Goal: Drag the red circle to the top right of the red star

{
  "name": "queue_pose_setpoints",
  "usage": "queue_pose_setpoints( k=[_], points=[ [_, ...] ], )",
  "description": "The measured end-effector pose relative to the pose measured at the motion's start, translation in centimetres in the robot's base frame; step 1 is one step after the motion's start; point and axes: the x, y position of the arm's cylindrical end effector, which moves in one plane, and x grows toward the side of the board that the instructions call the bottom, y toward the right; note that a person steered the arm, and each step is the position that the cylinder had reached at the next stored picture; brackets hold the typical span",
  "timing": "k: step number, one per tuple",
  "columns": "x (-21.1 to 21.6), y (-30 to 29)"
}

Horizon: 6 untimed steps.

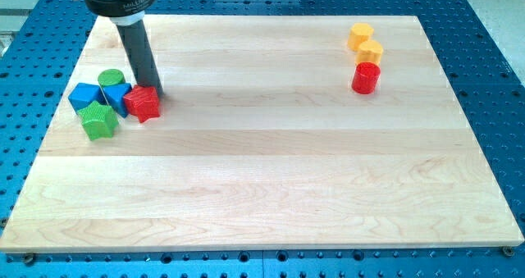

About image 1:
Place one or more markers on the red star block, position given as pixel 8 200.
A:
pixel 142 102

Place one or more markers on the green star block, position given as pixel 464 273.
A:
pixel 98 121

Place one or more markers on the light wooden board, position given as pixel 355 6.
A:
pixel 262 144

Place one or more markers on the red cylinder block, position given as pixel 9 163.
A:
pixel 365 78

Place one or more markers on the yellow hexagon block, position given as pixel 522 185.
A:
pixel 359 33

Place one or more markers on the blue triangle block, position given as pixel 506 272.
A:
pixel 114 95

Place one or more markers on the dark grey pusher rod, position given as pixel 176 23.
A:
pixel 140 55

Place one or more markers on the green cylinder block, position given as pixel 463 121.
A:
pixel 111 77

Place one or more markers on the blue cube block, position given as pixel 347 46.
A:
pixel 83 94

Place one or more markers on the left board clamp screw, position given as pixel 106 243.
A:
pixel 28 258

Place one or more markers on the board clamp screw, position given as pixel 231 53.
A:
pixel 28 258
pixel 508 251

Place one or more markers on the right board clamp screw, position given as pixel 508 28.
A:
pixel 508 251

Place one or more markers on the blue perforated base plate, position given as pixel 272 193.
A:
pixel 479 43

